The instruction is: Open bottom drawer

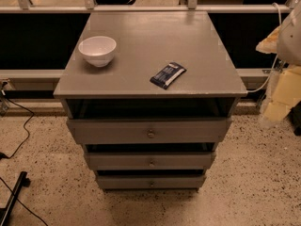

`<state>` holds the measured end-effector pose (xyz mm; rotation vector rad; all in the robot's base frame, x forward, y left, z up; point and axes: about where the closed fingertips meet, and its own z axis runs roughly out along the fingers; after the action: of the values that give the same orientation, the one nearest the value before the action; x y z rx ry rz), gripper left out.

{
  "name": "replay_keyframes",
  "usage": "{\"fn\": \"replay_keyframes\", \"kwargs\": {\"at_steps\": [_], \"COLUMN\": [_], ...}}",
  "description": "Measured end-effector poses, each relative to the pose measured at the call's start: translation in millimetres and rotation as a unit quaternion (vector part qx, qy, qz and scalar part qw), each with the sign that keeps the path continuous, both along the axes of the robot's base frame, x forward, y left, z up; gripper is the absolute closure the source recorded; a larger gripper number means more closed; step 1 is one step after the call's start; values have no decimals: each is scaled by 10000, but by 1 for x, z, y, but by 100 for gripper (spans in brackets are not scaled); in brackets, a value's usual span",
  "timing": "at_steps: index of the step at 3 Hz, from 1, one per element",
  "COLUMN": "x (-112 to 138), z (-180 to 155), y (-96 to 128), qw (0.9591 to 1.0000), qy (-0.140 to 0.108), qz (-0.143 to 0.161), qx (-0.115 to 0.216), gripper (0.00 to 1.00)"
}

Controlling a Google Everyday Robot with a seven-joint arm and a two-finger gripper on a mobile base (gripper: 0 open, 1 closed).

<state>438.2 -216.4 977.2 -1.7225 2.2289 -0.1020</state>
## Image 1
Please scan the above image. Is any metal railing frame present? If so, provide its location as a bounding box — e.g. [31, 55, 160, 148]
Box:
[0, 0, 301, 13]

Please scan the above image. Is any grey top drawer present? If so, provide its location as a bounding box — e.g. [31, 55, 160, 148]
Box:
[67, 118, 231, 144]

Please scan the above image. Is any thin black cable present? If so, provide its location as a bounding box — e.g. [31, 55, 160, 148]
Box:
[0, 176, 50, 226]

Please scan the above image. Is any black floor cable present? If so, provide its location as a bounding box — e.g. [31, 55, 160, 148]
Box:
[0, 88, 36, 160]

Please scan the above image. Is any black stand leg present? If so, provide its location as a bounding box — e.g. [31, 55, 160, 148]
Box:
[0, 171, 29, 226]

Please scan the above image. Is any grey bottom drawer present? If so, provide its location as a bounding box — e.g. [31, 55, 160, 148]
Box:
[96, 175, 206, 189]

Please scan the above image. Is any white ceramic bowl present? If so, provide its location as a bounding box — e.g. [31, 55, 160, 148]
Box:
[78, 36, 117, 67]

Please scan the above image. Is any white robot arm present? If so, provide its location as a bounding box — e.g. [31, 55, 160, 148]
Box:
[256, 3, 301, 121]

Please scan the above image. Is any blue snack packet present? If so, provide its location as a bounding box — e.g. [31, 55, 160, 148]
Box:
[150, 62, 186, 89]

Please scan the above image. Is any white cable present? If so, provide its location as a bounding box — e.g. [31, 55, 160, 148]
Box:
[246, 2, 283, 94]

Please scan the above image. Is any grey wooden drawer cabinet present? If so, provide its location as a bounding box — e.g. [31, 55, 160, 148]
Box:
[54, 11, 246, 179]

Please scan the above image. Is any grey middle drawer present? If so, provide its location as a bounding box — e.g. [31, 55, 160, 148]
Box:
[84, 152, 216, 170]

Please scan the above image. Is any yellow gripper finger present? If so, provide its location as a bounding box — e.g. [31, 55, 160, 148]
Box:
[256, 26, 280, 54]

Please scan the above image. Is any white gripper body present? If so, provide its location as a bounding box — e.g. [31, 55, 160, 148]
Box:
[262, 65, 301, 121]

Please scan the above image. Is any grey drawer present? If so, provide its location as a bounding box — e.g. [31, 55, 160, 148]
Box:
[67, 118, 231, 144]
[84, 152, 216, 170]
[96, 175, 206, 189]

